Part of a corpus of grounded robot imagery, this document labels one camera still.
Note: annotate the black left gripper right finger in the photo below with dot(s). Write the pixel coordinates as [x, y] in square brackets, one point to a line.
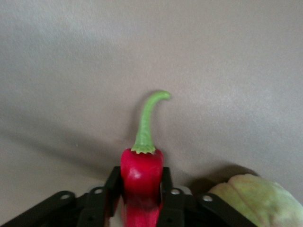
[177, 210]

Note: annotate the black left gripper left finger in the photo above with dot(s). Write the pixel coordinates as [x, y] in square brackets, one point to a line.
[94, 208]

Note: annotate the red chili pepper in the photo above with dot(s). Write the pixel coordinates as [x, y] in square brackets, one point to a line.
[142, 177]

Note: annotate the pink yellow peach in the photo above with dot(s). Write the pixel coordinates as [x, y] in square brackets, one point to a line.
[260, 203]

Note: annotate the brown table cloth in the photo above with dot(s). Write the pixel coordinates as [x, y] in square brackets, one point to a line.
[151, 59]

